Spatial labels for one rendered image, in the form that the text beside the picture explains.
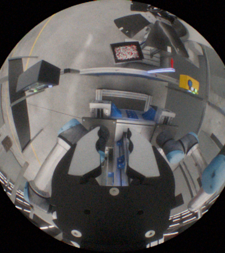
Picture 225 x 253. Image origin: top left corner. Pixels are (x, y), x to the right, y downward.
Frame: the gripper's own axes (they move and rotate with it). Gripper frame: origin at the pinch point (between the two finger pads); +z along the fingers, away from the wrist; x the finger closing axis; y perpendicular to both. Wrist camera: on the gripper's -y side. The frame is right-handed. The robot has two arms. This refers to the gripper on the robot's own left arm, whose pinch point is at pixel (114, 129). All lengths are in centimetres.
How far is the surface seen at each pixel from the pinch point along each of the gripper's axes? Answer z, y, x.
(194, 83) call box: 36, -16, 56
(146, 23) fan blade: 37, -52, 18
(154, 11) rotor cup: 22, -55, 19
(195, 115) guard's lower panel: 58, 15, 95
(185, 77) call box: 37, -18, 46
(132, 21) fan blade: 40, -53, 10
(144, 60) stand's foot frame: 135, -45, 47
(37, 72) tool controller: 18.5, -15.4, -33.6
